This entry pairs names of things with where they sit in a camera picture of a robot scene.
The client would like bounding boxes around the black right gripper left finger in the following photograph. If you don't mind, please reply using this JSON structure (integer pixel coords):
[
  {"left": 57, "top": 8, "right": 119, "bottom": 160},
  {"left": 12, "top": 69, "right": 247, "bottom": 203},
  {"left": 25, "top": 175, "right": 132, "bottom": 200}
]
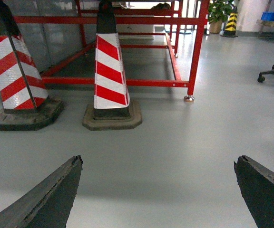
[{"left": 0, "top": 155, "right": 83, "bottom": 228}]

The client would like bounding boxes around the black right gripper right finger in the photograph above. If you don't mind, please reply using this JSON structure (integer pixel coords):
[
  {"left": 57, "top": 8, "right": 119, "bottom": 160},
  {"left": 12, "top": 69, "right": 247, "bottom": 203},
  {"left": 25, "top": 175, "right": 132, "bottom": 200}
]
[{"left": 234, "top": 155, "right": 274, "bottom": 228}]

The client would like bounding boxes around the red white traffic cone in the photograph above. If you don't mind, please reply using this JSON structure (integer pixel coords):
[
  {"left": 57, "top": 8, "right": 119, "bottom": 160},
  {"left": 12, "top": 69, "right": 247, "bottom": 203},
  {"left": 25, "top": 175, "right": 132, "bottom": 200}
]
[{"left": 0, "top": 0, "right": 64, "bottom": 131}]

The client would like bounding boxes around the yellow black traffic cone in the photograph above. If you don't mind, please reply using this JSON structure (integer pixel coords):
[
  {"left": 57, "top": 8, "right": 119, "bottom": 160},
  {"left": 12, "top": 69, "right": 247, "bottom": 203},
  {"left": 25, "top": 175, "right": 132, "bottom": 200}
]
[{"left": 221, "top": 6, "right": 237, "bottom": 38}]

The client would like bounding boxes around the potted green plant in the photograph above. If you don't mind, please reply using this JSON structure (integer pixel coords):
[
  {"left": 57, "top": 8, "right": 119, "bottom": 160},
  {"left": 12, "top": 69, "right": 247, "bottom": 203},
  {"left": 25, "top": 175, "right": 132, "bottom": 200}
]
[{"left": 208, "top": 0, "right": 235, "bottom": 34}]

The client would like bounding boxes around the red metal frame table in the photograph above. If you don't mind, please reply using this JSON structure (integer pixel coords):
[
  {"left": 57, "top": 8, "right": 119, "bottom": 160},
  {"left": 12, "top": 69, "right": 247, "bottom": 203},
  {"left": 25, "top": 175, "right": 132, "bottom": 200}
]
[{"left": 14, "top": 0, "right": 209, "bottom": 102}]

